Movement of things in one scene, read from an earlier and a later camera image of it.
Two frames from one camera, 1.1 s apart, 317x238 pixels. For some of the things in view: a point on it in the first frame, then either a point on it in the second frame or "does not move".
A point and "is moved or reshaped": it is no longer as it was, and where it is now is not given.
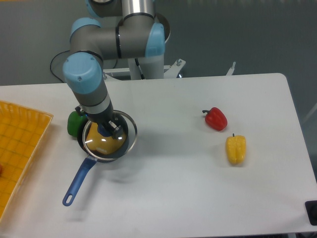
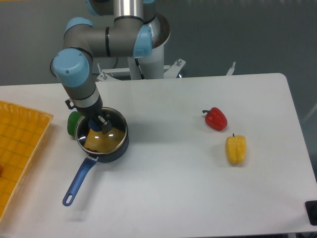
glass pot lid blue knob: [107, 147] is moved or reshaped
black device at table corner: [311, 207] does not move
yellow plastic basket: [22, 131] does not move
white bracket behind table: [230, 72] does not move
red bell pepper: [216, 119] does not move
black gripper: [104, 117] -> [92, 112]
